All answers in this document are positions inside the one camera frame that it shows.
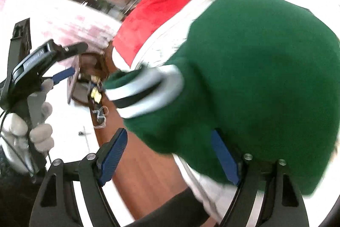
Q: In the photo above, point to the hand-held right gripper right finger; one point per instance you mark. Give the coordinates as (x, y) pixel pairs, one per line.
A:
(224, 157)

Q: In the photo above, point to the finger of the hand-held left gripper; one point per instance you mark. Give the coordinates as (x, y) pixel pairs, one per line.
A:
(62, 75)
(77, 48)

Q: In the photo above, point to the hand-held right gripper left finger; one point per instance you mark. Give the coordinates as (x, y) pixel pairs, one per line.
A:
(114, 155)

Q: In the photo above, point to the green cream varsity jacket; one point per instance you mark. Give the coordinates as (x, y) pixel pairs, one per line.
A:
(252, 70)

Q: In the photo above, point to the person's left hand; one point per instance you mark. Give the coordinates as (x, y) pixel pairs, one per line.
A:
(13, 126)

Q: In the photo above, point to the small brown box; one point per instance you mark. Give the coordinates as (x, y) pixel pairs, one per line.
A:
(90, 67)

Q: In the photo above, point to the pink white blanket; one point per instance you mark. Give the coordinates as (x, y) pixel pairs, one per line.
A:
(53, 9)

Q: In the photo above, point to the dark cloth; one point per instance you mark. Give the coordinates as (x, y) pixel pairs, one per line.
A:
(172, 211)

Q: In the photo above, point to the red floral blanket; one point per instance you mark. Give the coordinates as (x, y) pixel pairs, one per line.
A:
(170, 3)

